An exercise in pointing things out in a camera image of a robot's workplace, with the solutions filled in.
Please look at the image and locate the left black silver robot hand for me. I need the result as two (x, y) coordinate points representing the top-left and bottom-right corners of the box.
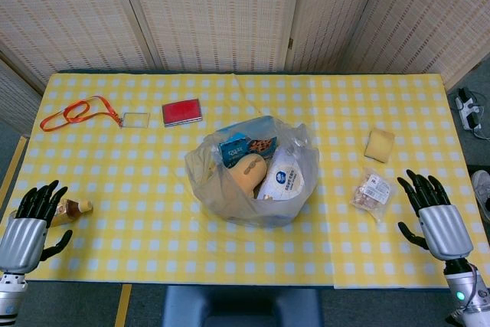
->
(0, 179), (74, 275)

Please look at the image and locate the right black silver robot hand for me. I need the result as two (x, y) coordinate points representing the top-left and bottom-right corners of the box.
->
(397, 168), (475, 263)

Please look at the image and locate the white round wipes pack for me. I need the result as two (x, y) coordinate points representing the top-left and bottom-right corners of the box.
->
(256, 146), (306, 201)

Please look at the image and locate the orange plush toy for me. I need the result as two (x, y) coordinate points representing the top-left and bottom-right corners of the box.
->
(228, 153), (268, 200)

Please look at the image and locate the transparent plastic bag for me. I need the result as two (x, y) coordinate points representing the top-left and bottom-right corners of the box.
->
(185, 115), (321, 228)

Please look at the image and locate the blue snack box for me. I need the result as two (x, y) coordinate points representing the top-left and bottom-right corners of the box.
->
(218, 133), (277, 165)

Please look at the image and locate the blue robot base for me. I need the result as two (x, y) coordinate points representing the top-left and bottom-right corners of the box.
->
(162, 285), (325, 327)

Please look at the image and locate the grey sneaker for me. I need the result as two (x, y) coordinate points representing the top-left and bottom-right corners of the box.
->
(470, 169), (490, 223)

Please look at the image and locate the clear packaged snack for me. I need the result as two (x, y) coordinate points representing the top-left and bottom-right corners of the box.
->
(350, 168), (395, 223)

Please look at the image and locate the yellow sponge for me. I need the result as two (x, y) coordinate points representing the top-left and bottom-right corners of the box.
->
(363, 127), (396, 162)

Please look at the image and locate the white power strip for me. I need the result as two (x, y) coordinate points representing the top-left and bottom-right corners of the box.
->
(454, 88), (484, 132)

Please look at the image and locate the yellow checked tablecloth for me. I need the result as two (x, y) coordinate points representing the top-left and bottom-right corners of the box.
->
(5, 72), (484, 289)

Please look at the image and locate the clear badge holder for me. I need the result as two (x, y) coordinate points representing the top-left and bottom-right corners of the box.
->
(120, 111), (150, 129)

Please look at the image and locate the woven folding screen panel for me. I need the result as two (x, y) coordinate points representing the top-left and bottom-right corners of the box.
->
(285, 0), (386, 74)
(114, 0), (305, 74)
(0, 0), (152, 87)
(342, 0), (490, 93)

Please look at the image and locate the orange lanyard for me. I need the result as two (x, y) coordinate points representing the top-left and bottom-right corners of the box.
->
(40, 96), (126, 132)

